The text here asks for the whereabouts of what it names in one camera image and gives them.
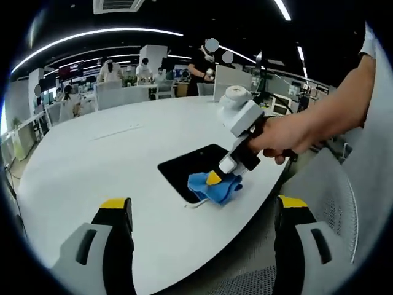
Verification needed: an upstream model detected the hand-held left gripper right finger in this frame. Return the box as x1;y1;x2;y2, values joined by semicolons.
274;195;354;295

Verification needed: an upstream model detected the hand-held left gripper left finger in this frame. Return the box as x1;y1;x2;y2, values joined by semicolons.
52;197;136;295

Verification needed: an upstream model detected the blue cleaning cloth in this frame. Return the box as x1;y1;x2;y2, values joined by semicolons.
187;171;245;208

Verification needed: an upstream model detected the person's right hand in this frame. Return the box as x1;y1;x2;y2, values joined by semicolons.
249;113;324;166

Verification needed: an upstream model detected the white desk partition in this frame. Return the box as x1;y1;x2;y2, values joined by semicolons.
213;64;256;101

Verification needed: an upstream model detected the white box appliance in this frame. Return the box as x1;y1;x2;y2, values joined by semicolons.
272;95;293;115

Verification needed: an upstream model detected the black stand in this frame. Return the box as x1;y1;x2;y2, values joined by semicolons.
255;50;271;93

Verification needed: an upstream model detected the grey mesh office chair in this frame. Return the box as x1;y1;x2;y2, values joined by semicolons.
208;124;360;295

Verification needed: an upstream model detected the white desk divider panel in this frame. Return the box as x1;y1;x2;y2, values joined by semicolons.
94;82;152;111

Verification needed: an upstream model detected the person's white shirt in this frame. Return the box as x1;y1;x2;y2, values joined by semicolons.
349;20;393;265

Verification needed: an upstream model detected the ceiling air conditioner vent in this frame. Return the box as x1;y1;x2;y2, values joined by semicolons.
92;0;149;15

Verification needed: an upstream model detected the long curved ceiling light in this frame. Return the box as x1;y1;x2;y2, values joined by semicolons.
10;28;184;75

